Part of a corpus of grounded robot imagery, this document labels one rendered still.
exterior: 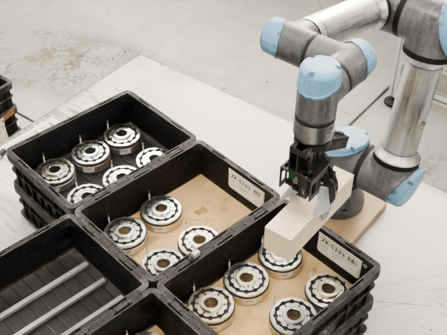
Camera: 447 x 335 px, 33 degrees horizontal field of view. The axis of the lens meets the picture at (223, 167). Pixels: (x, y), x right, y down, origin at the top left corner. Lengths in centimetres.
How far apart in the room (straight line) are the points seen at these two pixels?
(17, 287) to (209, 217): 49
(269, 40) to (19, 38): 292
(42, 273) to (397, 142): 89
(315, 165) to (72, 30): 297
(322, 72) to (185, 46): 281
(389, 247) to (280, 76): 195
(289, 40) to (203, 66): 249
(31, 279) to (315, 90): 83
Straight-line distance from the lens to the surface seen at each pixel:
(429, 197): 223
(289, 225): 150
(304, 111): 135
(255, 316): 170
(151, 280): 163
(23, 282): 181
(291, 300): 169
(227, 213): 191
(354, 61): 140
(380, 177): 191
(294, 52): 145
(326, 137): 139
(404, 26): 175
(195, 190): 197
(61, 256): 184
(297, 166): 142
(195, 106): 247
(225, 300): 168
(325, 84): 131
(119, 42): 415
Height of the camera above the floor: 217
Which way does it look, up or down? 41 degrees down
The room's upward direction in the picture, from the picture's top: 1 degrees clockwise
